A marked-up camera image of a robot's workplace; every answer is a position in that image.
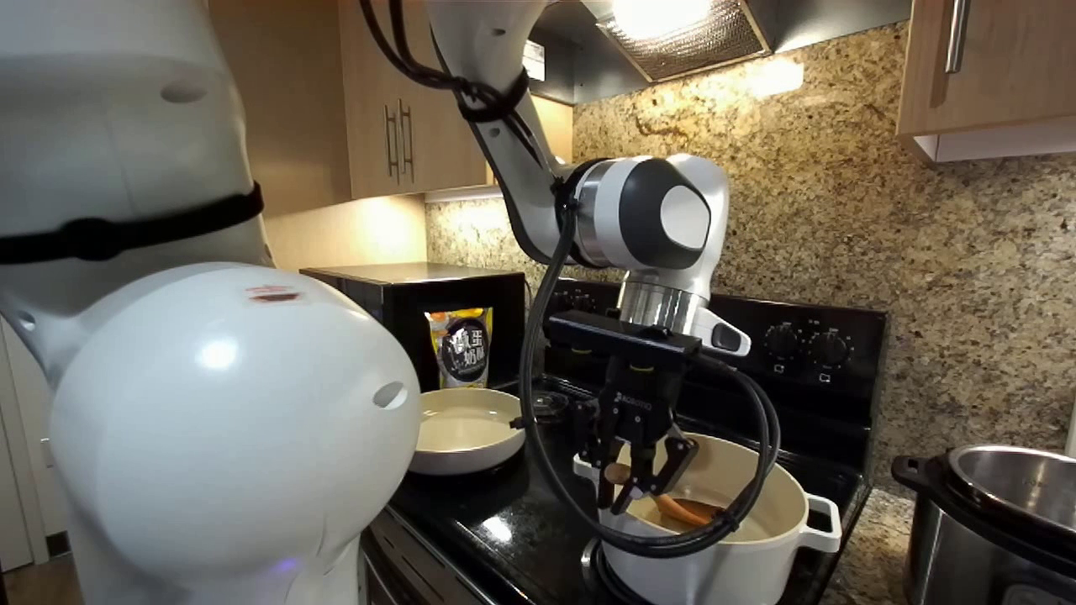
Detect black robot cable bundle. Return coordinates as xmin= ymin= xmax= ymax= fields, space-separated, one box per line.
xmin=356 ymin=0 xmax=783 ymax=561

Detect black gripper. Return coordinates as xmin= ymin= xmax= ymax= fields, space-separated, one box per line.
xmin=544 ymin=310 xmax=699 ymax=510

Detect wooden cabinet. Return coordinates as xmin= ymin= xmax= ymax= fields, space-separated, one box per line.
xmin=899 ymin=0 xmax=1076 ymax=163
xmin=206 ymin=0 xmax=578 ymax=222

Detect yellow black snack bag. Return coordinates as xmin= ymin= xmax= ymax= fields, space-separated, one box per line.
xmin=428 ymin=305 xmax=493 ymax=388

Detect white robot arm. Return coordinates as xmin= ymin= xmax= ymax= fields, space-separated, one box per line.
xmin=0 ymin=0 xmax=751 ymax=605

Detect black electric stove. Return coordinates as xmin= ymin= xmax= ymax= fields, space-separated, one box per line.
xmin=359 ymin=276 xmax=891 ymax=605

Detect wooden cooking spoon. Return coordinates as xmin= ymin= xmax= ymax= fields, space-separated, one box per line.
xmin=651 ymin=494 xmax=723 ymax=529

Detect black microwave oven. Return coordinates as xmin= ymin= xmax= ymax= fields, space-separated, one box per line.
xmin=313 ymin=265 xmax=524 ymax=391

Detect wooden upper cabinet right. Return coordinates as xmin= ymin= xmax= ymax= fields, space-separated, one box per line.
xmin=899 ymin=0 xmax=1076 ymax=163

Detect steel range hood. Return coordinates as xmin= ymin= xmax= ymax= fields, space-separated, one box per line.
xmin=524 ymin=0 xmax=910 ymax=105

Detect white pot with handles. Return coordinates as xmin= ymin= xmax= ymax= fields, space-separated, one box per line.
xmin=600 ymin=431 xmax=845 ymax=605

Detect steel pressure cooker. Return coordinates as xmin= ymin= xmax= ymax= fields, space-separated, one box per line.
xmin=891 ymin=445 xmax=1076 ymax=605

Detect wooden upper cabinet left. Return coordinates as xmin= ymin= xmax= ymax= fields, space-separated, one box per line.
xmin=206 ymin=0 xmax=578 ymax=222

